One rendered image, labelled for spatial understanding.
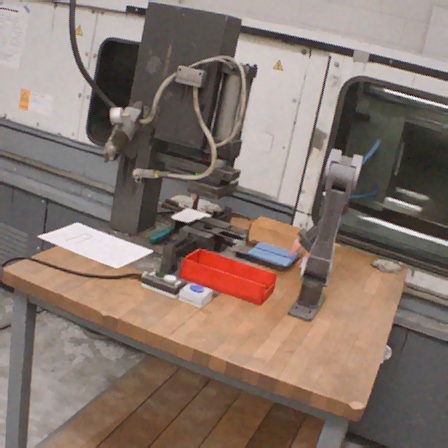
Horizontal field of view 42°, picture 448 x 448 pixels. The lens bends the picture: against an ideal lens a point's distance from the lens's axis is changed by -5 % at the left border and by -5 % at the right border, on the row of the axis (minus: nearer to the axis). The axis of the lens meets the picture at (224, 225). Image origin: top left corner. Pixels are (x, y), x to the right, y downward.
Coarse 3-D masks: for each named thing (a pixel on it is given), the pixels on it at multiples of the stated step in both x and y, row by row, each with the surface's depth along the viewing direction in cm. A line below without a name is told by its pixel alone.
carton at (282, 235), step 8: (256, 224) 223; (264, 224) 227; (272, 224) 226; (280, 224) 225; (256, 232) 217; (264, 232) 216; (272, 232) 215; (280, 232) 213; (288, 232) 225; (296, 232) 223; (248, 240) 218; (264, 240) 216; (272, 240) 215; (280, 240) 214; (288, 240) 213; (288, 248) 214; (304, 248) 212
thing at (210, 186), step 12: (168, 156) 193; (180, 156) 200; (192, 168) 191; (204, 168) 190; (216, 168) 189; (228, 168) 193; (192, 180) 186; (204, 180) 189; (216, 180) 188; (228, 180) 188; (192, 192) 186; (204, 192) 184; (216, 192) 183; (228, 192) 192
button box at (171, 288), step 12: (48, 264) 163; (96, 276) 163; (108, 276) 164; (120, 276) 166; (132, 276) 168; (144, 276) 164; (156, 276) 165; (156, 288) 164; (168, 288) 162; (180, 288) 164
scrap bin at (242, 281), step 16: (192, 256) 180; (208, 256) 184; (192, 272) 174; (208, 272) 172; (224, 272) 170; (240, 272) 181; (256, 272) 179; (272, 272) 178; (224, 288) 171; (240, 288) 169; (256, 288) 168; (272, 288) 176
